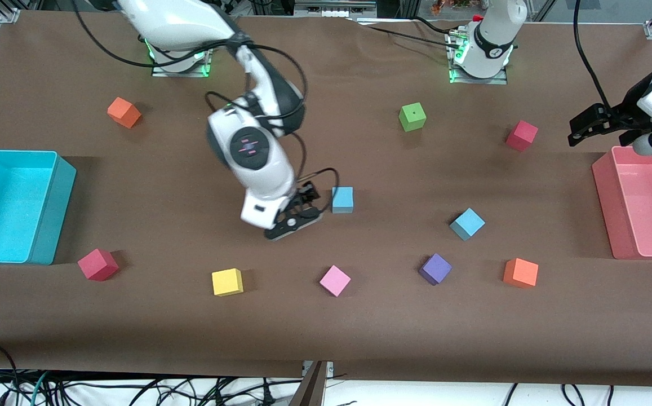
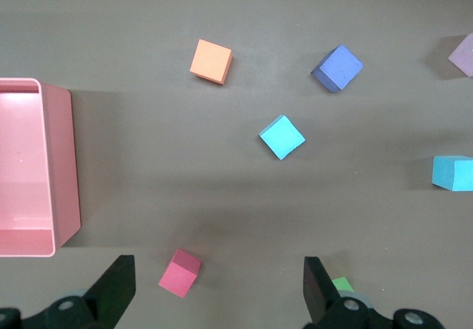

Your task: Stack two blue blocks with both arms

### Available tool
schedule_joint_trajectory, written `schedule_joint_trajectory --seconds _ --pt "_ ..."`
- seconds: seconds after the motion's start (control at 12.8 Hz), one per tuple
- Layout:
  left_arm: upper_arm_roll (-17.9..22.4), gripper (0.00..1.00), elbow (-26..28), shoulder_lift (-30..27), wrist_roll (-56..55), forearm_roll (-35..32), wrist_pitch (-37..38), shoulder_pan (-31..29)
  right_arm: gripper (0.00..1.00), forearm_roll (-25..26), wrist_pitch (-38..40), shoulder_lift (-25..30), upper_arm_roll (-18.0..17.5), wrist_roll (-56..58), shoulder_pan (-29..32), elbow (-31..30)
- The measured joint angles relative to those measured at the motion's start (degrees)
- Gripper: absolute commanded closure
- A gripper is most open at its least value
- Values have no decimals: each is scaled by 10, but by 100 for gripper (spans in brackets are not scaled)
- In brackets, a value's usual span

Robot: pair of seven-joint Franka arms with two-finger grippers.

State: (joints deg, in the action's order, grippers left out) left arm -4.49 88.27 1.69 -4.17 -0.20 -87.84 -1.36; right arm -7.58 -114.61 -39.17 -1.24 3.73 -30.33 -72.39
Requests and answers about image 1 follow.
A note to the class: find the green foam block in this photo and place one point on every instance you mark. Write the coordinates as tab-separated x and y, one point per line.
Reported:
412	117

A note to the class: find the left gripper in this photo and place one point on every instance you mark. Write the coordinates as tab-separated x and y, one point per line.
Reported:
613	118

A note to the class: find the brown table cover sheet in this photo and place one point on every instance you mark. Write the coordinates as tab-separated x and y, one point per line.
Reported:
326	338

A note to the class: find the teal plastic bin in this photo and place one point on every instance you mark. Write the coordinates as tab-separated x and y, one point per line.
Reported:
10	203

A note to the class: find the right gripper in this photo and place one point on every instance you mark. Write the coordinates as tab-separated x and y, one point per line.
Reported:
304	199

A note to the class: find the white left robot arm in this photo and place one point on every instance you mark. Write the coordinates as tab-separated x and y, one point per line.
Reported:
495	34

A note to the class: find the grey equipment box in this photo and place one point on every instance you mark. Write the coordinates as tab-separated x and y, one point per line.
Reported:
331	8

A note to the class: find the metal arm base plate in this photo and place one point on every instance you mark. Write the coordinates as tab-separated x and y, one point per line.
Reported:
480	81
182	74

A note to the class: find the pink foam block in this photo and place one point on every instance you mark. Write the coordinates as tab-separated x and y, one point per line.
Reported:
335	280

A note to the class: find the red foam block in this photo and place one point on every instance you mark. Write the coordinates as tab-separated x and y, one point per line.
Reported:
98	265
522	135

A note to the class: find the light blue foam block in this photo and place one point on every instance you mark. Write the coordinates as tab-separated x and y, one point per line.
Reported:
342	200
468	223

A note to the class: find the purple foam block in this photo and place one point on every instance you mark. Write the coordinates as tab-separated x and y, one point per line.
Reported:
435	269

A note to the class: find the orange foam block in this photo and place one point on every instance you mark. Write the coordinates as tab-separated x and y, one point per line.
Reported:
520	273
124	113

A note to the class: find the pink plastic bin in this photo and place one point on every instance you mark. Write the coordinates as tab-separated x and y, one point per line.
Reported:
641	203

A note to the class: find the yellow foam block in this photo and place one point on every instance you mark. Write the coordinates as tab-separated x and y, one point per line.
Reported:
227	282

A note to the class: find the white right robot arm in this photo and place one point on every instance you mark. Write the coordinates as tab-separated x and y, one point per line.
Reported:
179	22

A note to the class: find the silver clamp plate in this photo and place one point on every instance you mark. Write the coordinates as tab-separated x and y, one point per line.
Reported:
330	366

